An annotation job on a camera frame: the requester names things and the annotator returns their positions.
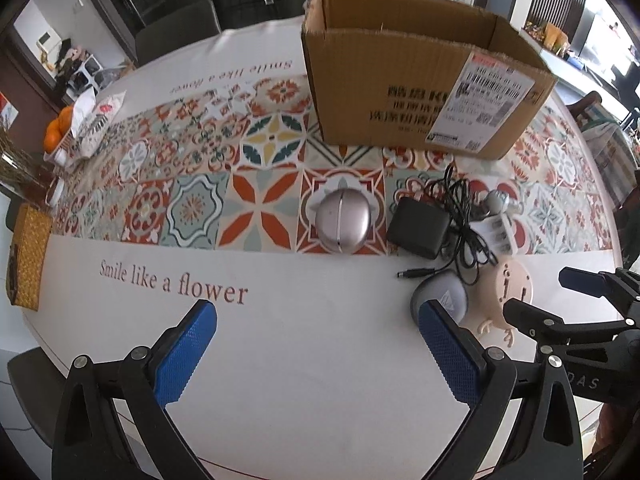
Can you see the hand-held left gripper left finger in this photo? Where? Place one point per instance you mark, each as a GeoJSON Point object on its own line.
{"type": "Point", "coordinates": [185, 355]}

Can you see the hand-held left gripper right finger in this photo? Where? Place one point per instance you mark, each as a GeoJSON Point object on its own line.
{"type": "Point", "coordinates": [450, 355]}

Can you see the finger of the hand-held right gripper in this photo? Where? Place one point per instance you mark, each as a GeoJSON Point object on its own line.
{"type": "Point", "coordinates": [530, 317]}
{"type": "Point", "coordinates": [585, 281]}

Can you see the cream deer-shaped board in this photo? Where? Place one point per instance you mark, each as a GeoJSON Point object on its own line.
{"type": "Point", "coordinates": [510, 280]}

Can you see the white battery charger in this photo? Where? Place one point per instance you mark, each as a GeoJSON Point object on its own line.
{"type": "Point", "coordinates": [500, 237]}

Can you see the brown cardboard box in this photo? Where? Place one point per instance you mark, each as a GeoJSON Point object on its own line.
{"type": "Point", "coordinates": [400, 60]}

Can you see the striped towel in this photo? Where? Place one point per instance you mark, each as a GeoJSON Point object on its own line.
{"type": "Point", "coordinates": [612, 155]}

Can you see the silver round device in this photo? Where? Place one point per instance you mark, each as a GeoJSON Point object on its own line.
{"type": "Point", "coordinates": [345, 220]}

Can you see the brown wooden chair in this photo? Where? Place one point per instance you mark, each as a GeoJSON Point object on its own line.
{"type": "Point", "coordinates": [582, 105]}

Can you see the woven yellow box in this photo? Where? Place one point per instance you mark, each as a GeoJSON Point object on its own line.
{"type": "Point", "coordinates": [30, 255]}

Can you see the white television cabinet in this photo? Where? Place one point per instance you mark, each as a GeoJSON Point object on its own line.
{"type": "Point", "coordinates": [575, 77]}

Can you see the white snack bag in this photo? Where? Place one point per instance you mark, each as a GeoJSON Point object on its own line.
{"type": "Point", "coordinates": [97, 125]}

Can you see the television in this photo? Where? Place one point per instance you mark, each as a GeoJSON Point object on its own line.
{"type": "Point", "coordinates": [600, 35]}

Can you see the yellow packages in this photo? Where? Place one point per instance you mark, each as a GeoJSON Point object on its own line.
{"type": "Point", "coordinates": [555, 35]}

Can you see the orange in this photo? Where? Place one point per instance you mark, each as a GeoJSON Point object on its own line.
{"type": "Point", "coordinates": [66, 117]}
{"type": "Point", "coordinates": [52, 139]}

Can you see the dried grass bunch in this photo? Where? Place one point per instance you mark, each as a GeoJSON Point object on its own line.
{"type": "Point", "coordinates": [20, 160]}

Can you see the white shelf unit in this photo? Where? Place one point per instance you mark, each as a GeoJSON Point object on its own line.
{"type": "Point", "coordinates": [85, 75]}

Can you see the dark grey chair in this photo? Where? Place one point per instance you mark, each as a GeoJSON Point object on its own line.
{"type": "Point", "coordinates": [175, 30]}

